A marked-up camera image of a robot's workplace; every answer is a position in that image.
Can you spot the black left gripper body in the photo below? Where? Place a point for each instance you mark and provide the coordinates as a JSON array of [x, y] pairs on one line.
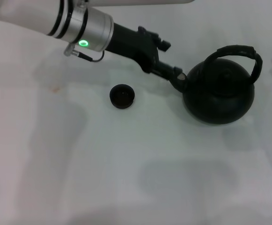
[[131, 42]]

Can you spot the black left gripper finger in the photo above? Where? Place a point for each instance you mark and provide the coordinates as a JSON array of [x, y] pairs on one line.
[[166, 70], [162, 44]]

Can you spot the small black teacup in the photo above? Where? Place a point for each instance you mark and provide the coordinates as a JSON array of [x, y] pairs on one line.
[[122, 96]]

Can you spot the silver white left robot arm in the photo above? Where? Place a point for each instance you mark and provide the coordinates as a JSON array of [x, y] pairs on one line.
[[56, 18]]

